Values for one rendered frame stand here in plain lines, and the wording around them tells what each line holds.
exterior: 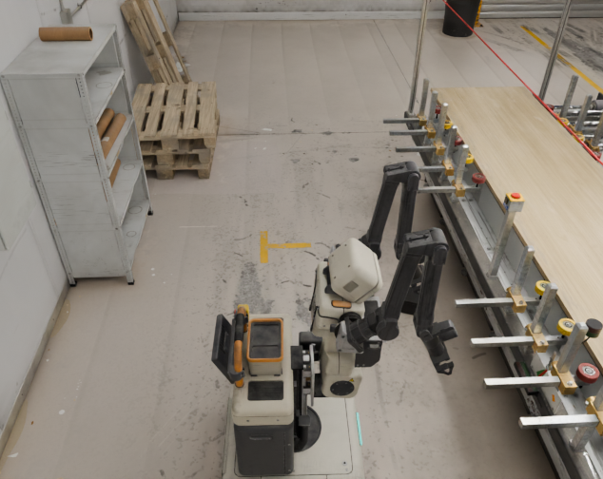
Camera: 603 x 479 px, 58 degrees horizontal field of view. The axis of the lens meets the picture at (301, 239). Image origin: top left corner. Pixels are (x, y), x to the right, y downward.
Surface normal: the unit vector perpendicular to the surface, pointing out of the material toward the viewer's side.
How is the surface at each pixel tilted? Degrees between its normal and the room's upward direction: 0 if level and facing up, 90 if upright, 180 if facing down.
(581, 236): 0
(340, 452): 0
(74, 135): 90
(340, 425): 0
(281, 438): 90
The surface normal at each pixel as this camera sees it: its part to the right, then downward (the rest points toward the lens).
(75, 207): 0.06, 0.61
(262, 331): 0.01, -0.79
